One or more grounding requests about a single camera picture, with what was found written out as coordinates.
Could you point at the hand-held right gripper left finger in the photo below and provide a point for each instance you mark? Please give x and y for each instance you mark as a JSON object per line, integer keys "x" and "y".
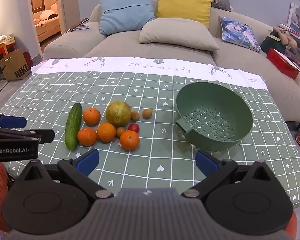
{"x": 87, "y": 160}

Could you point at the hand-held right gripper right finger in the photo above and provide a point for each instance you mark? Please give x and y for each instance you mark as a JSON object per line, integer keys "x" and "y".
{"x": 205, "y": 161}

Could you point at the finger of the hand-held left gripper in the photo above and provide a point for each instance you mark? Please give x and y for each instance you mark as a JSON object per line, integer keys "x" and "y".
{"x": 43, "y": 135}
{"x": 12, "y": 122}

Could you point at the orange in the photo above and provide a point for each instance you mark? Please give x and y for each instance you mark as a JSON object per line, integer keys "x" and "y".
{"x": 92, "y": 116}
{"x": 130, "y": 140}
{"x": 106, "y": 132}
{"x": 87, "y": 137}

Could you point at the green cucumber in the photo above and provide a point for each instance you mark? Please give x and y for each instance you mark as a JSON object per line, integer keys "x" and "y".
{"x": 73, "y": 127}

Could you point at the small red plum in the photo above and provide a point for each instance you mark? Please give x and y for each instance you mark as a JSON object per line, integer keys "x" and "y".
{"x": 134, "y": 128}

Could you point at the green colander bowl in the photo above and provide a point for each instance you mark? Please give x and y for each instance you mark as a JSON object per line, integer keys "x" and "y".
{"x": 215, "y": 100}

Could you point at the brown kiwi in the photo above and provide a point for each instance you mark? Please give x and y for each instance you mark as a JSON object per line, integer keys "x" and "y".
{"x": 135, "y": 115}
{"x": 147, "y": 113}
{"x": 120, "y": 131}

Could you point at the brown paper bag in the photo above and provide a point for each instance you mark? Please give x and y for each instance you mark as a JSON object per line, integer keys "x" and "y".
{"x": 13, "y": 66}

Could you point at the large yellow-green pomelo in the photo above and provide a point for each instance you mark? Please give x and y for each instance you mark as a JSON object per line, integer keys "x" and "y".
{"x": 118, "y": 113}

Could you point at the green checked tablecloth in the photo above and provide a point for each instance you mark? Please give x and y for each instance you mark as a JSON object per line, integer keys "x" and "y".
{"x": 140, "y": 92}

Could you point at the bed with white bedding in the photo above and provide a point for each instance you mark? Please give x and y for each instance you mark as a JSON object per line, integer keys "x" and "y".
{"x": 46, "y": 21}

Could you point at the beige sofa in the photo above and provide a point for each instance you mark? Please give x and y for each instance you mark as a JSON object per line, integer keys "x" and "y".
{"x": 115, "y": 45}

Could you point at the beige pillow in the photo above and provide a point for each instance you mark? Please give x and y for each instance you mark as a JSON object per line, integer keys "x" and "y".
{"x": 177, "y": 33}

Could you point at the blue printed pillow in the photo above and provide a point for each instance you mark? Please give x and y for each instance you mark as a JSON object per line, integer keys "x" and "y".
{"x": 240, "y": 33}

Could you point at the dark green bag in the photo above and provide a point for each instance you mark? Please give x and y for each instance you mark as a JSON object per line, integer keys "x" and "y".
{"x": 271, "y": 43}

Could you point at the beige plush toy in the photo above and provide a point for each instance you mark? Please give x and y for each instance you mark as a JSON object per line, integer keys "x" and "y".
{"x": 288, "y": 40}

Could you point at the light blue pillow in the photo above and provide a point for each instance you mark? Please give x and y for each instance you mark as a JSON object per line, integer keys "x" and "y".
{"x": 126, "y": 12}

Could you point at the yellow pillow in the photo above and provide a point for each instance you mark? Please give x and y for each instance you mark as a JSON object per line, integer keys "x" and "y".
{"x": 183, "y": 5}

